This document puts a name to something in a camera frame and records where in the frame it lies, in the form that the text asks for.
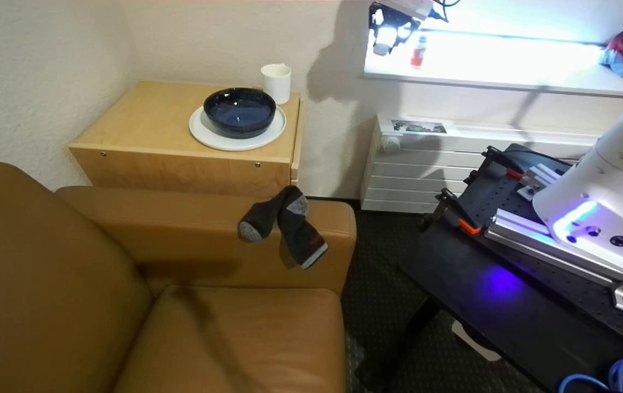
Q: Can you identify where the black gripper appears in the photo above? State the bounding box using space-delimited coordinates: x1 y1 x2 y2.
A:
368 1 408 56

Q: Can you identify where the white ceramic mug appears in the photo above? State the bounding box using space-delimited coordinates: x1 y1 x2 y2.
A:
260 62 293 106

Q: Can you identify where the white windowsill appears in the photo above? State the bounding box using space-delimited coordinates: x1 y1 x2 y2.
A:
364 28 623 98

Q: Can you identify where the dark blue ceramic bowl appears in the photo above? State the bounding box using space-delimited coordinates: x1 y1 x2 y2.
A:
202 88 278 139

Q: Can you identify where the small bottle red label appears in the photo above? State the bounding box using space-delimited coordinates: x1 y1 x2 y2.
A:
409 32 429 70

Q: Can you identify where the white round plate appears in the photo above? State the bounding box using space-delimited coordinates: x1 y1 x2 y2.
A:
188 102 288 152

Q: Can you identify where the grey sock orange stripe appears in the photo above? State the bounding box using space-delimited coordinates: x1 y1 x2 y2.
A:
276 191 330 270

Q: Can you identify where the dark grey sock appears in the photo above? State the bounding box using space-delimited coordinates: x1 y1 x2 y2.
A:
238 184 306 245

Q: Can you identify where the light wooden nightstand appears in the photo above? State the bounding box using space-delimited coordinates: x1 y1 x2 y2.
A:
69 79 306 200

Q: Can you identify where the black robot table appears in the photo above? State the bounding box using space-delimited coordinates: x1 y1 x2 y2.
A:
396 141 623 393

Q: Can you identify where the white paper sheet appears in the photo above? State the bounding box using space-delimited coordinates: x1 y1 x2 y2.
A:
448 319 503 364

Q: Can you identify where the brown leather armchair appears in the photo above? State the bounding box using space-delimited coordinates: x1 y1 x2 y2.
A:
0 160 362 393

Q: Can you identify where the white wall heater unit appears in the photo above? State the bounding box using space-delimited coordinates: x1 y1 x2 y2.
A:
358 112 603 215

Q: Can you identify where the black clamp red handle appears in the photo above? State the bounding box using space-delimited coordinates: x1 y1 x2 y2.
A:
481 143 531 185

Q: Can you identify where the black clamp orange handle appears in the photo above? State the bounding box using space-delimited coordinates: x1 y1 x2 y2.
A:
433 188 485 241

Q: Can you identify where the aluminium mounting rail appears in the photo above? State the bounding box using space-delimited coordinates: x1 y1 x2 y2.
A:
484 205 623 319

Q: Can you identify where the blue cable coil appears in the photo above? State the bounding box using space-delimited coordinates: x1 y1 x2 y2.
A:
558 346 623 393

